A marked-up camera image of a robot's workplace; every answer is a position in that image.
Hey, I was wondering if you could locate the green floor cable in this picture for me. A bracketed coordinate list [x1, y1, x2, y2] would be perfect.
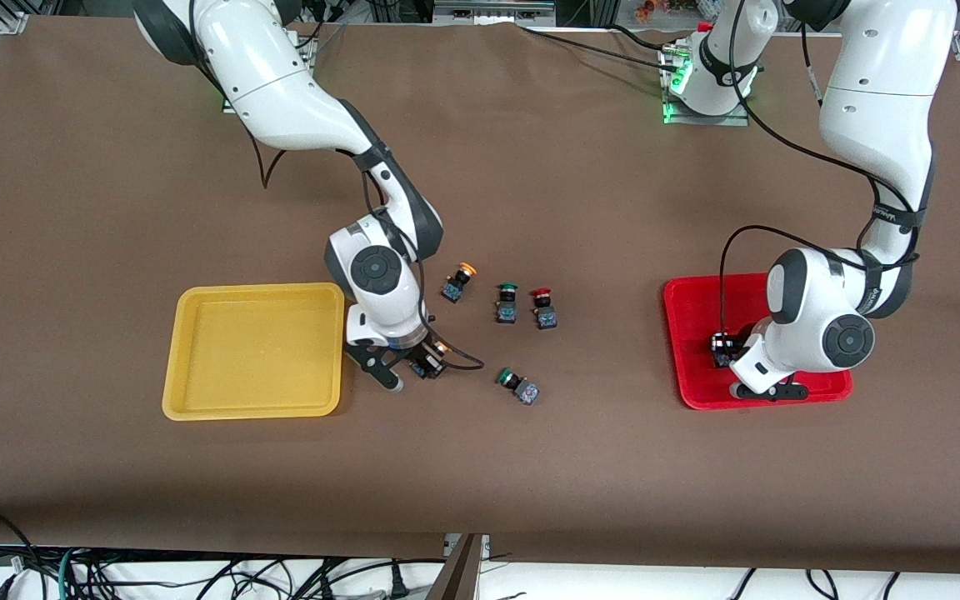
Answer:
[57, 545, 86, 600]

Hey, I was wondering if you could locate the grey metal rail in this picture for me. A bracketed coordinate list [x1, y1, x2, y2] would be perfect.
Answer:
[432, 0, 558, 27]

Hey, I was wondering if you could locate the yellow plastic tray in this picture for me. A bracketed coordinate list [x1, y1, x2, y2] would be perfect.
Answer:
[162, 282, 348, 422]

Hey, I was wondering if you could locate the yellow push button switch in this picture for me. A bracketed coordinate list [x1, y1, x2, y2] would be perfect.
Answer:
[415, 337, 452, 380]
[440, 262, 478, 304]

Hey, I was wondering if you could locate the short black base cable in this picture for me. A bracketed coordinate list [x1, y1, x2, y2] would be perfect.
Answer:
[609, 22, 683, 51]

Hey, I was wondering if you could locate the long black base cable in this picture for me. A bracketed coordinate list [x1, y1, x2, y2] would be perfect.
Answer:
[516, 23, 681, 73]

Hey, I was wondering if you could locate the red plastic tray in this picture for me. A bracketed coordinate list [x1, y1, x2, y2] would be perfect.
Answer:
[662, 272, 853, 411]

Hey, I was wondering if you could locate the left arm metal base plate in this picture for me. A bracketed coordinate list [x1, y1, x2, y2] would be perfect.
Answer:
[660, 43, 753, 128]

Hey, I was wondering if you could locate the aluminium frame post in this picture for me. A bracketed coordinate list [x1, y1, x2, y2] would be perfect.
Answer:
[425, 533, 486, 600]

